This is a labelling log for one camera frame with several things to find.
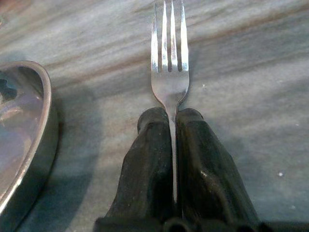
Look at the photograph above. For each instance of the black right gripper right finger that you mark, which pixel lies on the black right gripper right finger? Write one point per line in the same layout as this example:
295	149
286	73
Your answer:
205	174

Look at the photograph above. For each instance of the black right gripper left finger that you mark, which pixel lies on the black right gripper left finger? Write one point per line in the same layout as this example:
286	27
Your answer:
147	169

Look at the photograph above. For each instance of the steel fork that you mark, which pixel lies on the steel fork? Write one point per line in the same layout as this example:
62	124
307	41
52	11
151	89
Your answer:
169	84

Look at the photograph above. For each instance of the round steel plate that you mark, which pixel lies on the round steel plate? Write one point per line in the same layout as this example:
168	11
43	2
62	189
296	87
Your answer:
24	116

